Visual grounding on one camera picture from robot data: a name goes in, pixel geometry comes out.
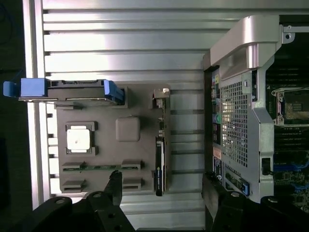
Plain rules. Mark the blue expansion slot clip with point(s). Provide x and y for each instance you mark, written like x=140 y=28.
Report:
x=245 y=187

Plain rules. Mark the hard disk in blue caddy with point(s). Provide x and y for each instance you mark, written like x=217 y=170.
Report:
x=72 y=90

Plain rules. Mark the silver CPU chip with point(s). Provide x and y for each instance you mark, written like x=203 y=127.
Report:
x=78 y=139

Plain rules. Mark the grey plastic parts rack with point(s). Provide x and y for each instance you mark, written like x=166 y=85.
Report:
x=108 y=149

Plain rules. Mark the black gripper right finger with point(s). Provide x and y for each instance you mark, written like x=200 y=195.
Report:
x=217 y=200

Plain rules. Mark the green RAM stick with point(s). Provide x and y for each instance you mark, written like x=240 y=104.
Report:
x=103 y=167

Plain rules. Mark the CPU socket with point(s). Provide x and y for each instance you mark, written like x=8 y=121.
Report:
x=292 y=106

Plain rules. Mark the open grey PC case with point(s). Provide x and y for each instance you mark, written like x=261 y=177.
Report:
x=241 y=96

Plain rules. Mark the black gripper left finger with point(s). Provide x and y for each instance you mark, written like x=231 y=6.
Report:
x=115 y=191

